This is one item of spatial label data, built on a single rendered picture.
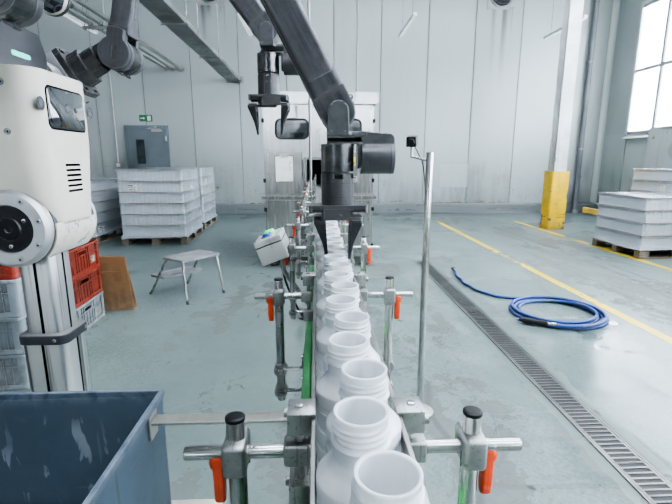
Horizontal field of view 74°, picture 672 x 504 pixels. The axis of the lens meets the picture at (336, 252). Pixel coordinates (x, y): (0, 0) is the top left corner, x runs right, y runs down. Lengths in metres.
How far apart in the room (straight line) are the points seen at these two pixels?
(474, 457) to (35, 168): 0.93
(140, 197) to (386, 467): 7.34
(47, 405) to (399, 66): 10.89
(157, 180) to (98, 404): 6.65
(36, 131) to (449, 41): 11.04
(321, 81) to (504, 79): 11.31
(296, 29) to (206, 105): 10.59
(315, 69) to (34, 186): 0.61
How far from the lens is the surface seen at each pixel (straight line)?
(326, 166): 0.77
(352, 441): 0.30
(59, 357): 1.21
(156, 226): 7.51
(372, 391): 0.35
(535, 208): 12.34
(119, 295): 4.39
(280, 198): 5.49
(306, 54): 0.78
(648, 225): 7.26
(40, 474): 0.98
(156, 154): 11.58
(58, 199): 1.09
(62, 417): 0.91
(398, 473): 0.28
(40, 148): 1.07
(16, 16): 0.96
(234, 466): 0.42
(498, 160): 11.88
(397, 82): 11.30
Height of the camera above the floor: 1.32
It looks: 12 degrees down
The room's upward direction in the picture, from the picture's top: straight up
